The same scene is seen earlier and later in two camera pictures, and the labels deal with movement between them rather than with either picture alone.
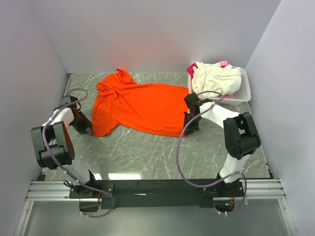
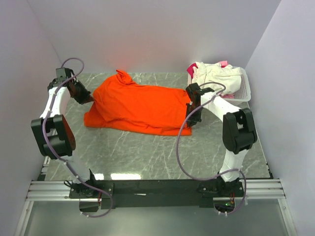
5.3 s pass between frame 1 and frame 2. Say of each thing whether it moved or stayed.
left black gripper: moved
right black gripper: moved
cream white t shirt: stayed
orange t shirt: stayed
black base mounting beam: stayed
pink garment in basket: stayed
